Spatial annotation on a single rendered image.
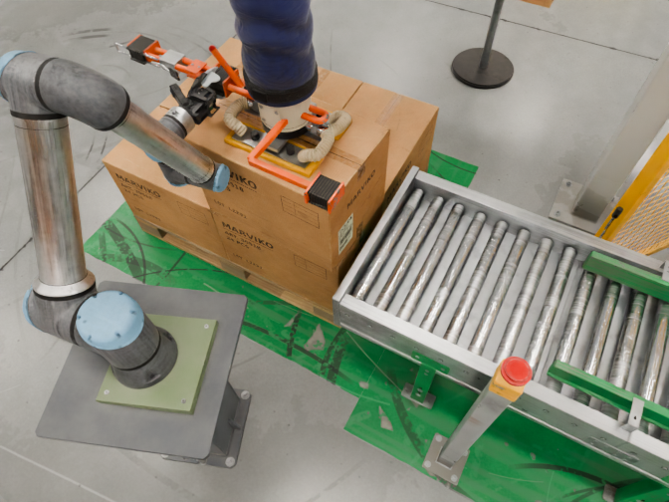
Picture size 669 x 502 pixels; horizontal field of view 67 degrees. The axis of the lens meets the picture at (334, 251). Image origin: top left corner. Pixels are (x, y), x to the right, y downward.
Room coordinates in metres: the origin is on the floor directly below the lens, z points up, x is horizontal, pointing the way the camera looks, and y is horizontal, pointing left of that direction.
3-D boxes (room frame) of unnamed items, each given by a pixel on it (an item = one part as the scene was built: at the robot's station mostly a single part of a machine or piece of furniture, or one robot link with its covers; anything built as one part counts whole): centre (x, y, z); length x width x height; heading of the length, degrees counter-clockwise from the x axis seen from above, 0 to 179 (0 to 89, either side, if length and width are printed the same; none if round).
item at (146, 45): (1.62, 0.64, 1.07); 0.08 x 0.07 x 0.05; 58
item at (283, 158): (1.21, 0.19, 0.97); 0.34 x 0.10 x 0.05; 58
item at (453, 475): (0.39, -0.41, 0.01); 0.15 x 0.15 x 0.03; 59
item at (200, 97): (1.31, 0.42, 1.07); 0.12 x 0.09 x 0.08; 149
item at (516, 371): (0.39, -0.41, 1.02); 0.07 x 0.07 x 0.04
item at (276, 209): (1.30, 0.15, 0.74); 0.60 x 0.40 x 0.40; 56
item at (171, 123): (1.16, 0.51, 1.06); 0.12 x 0.09 x 0.10; 149
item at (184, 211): (1.72, 0.24, 0.34); 1.20 x 1.00 x 0.40; 59
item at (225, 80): (1.43, 0.35, 1.07); 0.10 x 0.08 x 0.06; 148
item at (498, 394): (0.39, -0.41, 0.50); 0.07 x 0.07 x 1.00; 59
